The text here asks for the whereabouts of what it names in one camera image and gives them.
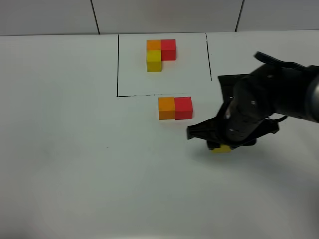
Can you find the orange template block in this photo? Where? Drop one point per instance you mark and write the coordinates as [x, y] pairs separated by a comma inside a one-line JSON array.
[[152, 45]]

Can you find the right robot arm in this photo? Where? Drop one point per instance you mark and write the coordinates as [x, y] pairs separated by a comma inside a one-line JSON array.
[[292, 88]]

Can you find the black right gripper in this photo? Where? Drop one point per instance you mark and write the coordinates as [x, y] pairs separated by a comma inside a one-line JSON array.
[[237, 128]]

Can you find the yellow template block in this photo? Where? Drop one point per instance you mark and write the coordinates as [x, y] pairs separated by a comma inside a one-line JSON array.
[[153, 61]]

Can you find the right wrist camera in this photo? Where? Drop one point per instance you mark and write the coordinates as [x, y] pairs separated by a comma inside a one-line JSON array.
[[233, 86]]

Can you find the red template block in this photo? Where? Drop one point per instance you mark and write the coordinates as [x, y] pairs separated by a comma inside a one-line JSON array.
[[168, 49]]

